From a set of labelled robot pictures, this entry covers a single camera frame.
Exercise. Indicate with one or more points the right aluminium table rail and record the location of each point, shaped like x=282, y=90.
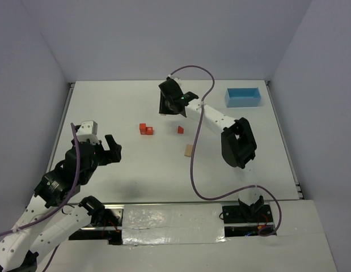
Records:
x=291, y=165

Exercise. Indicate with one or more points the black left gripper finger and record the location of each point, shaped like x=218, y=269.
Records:
x=109, y=159
x=114, y=147

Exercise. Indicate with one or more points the blue plastic bin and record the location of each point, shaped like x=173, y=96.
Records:
x=242, y=97

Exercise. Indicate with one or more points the silver tape sheet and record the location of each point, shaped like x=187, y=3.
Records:
x=172, y=224

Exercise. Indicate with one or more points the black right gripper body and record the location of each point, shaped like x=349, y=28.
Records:
x=169, y=105

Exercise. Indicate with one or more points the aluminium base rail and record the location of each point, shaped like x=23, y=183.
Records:
x=234, y=225

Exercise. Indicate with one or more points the left aluminium table rail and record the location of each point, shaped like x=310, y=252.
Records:
x=54, y=123

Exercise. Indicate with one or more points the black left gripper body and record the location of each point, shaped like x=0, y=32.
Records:
x=106, y=153

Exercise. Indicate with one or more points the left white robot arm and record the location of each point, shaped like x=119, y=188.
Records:
x=25, y=245

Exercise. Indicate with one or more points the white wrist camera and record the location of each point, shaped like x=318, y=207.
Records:
x=87, y=132
x=175, y=78

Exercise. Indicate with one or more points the red wedge block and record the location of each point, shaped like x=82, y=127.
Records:
x=180, y=130

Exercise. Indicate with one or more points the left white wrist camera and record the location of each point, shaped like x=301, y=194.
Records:
x=87, y=132

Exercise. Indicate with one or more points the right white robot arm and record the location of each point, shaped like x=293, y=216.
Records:
x=238, y=145

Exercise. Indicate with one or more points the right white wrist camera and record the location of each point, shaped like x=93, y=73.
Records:
x=175, y=78

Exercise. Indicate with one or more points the plain red cube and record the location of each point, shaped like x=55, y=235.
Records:
x=142, y=128

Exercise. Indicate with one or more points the natural wood rectangular block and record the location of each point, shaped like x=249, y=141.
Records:
x=188, y=150

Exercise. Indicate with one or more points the aluminium table rail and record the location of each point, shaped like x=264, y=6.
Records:
x=54, y=123
x=291, y=165

